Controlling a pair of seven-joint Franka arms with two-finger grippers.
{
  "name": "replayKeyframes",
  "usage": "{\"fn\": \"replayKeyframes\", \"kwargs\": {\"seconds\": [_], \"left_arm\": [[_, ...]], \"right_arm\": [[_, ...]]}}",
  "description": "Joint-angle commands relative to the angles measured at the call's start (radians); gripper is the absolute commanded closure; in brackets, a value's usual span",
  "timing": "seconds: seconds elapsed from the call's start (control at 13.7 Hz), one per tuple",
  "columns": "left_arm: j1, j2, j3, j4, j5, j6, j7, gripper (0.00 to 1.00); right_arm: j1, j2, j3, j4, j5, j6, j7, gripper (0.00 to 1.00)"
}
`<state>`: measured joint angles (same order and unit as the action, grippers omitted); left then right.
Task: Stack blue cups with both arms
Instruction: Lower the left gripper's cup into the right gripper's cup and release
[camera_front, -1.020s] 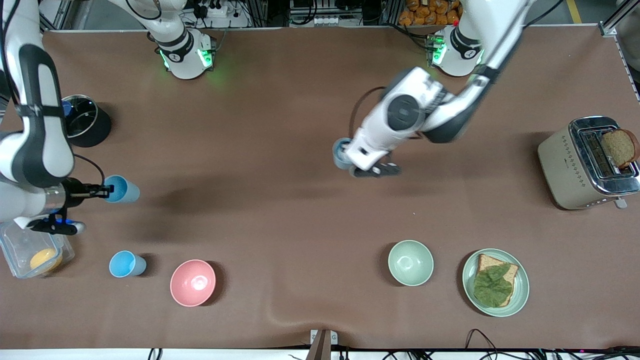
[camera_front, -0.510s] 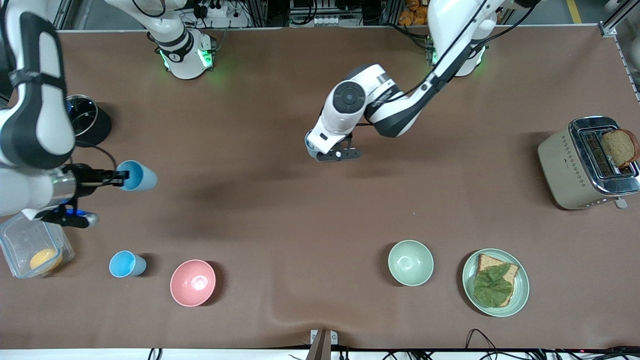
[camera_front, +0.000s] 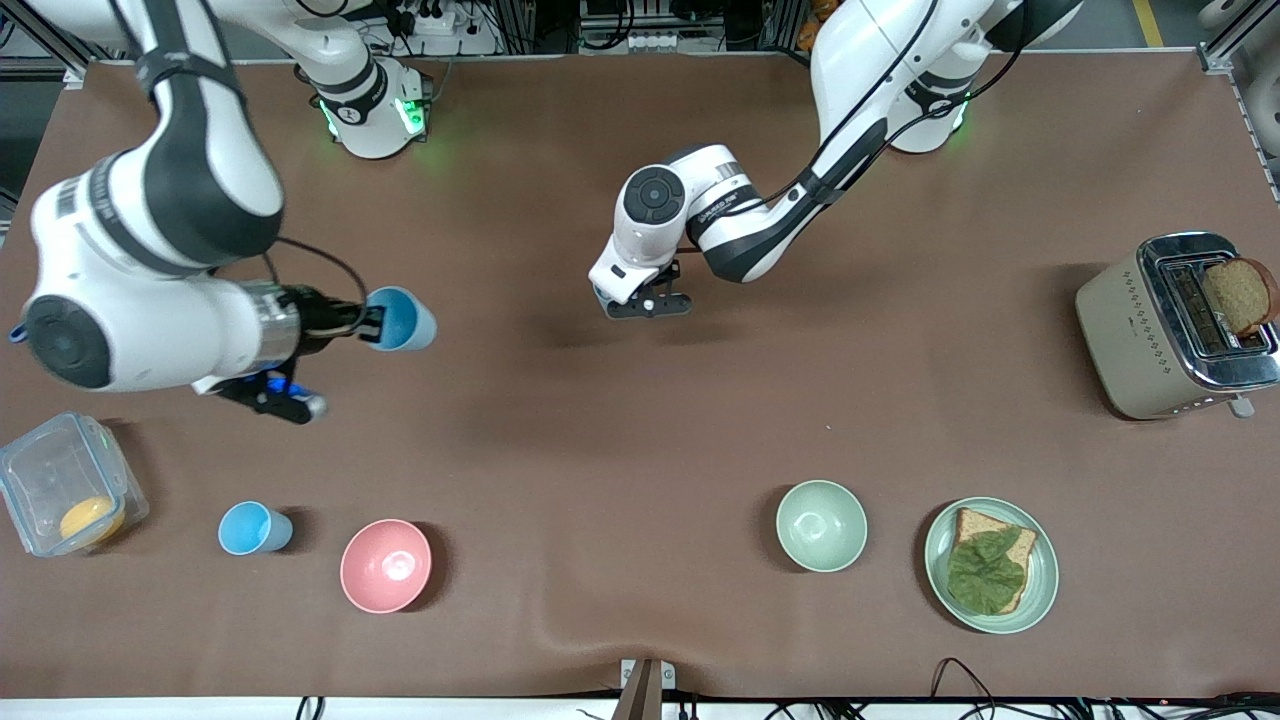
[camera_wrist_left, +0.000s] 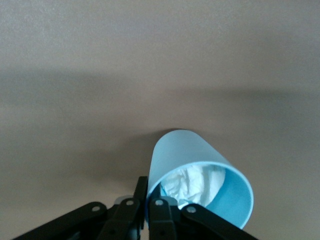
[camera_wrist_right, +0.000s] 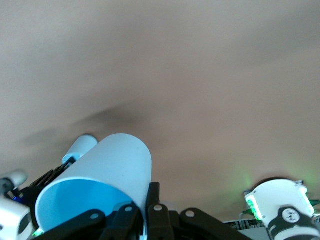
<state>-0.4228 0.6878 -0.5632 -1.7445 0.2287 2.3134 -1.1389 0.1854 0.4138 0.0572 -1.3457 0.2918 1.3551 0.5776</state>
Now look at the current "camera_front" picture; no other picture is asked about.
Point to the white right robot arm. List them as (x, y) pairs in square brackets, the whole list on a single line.
[(200, 180)]

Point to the bread slice under lettuce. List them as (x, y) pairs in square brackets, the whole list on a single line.
[(975, 522)]

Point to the clear plastic storage container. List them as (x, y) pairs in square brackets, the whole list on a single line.
[(50, 470)]

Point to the white power strip with plugs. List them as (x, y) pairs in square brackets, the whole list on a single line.
[(435, 20)]

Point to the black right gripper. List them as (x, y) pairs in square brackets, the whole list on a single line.
[(326, 314)]

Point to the pink bowl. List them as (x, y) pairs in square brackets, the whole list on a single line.
[(385, 566)]

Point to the green lettuce leaf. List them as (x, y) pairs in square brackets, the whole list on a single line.
[(985, 570)]

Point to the aluminium frame rail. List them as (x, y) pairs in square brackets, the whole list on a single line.
[(40, 35), (1235, 55)]

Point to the brown bread slice in toaster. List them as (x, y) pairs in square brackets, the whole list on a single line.
[(1238, 295)]

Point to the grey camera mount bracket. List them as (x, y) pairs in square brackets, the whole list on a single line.
[(645, 685)]

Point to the pale green bowl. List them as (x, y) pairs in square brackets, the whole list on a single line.
[(821, 525)]

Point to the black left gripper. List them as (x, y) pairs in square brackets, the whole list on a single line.
[(669, 274)]

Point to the beige and chrome toaster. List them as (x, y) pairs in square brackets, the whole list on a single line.
[(1125, 335)]

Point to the white plain power strip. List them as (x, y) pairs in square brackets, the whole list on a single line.
[(652, 42)]

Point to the light blue plastic cup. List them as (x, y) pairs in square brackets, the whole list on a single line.
[(410, 320), (248, 528)]

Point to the bag of orange snacks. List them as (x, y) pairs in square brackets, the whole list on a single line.
[(812, 25)]

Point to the pale green plate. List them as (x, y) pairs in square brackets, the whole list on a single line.
[(1040, 585)]

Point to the orange round fruit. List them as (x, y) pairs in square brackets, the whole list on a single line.
[(88, 518)]

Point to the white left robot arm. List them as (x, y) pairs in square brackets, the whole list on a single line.
[(850, 60)]

